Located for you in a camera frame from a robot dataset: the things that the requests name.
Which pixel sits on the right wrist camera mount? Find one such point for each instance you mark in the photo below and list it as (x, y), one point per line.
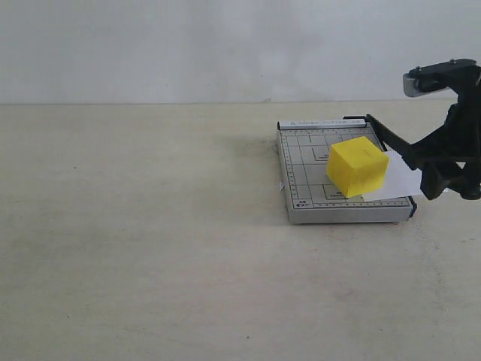
(462, 76)

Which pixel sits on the yellow cube block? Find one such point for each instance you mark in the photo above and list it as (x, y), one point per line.
(357, 166)

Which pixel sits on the grey paper cutter base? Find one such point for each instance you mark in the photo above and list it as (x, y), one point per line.
(311, 198)

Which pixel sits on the white paper sheet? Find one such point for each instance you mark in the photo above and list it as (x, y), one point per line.
(400, 181)

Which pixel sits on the black cutter blade lever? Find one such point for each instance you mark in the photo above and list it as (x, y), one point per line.
(394, 141)

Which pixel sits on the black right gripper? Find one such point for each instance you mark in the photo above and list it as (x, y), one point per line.
(457, 141)

